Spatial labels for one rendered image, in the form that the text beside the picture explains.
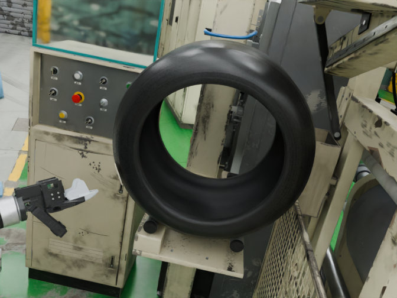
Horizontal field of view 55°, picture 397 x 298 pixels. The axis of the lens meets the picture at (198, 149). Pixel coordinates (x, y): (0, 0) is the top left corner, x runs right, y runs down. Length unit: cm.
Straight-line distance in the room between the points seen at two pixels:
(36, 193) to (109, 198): 89
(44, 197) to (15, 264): 148
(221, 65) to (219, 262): 65
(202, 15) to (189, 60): 374
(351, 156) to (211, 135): 52
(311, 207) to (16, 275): 166
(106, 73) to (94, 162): 42
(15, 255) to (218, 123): 160
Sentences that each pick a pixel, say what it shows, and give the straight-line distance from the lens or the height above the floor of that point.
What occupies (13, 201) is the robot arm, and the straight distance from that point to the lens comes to 108.
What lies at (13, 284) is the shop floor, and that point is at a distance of 241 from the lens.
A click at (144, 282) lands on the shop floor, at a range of 241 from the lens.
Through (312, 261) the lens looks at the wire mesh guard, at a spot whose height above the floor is 100.
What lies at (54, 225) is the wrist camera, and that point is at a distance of 112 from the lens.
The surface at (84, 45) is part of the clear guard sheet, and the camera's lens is 179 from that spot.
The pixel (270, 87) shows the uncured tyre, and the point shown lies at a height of 141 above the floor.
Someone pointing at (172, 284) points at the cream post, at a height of 39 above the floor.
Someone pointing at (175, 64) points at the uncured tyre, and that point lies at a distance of 103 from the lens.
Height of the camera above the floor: 159
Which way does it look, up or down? 21 degrees down
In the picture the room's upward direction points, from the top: 11 degrees clockwise
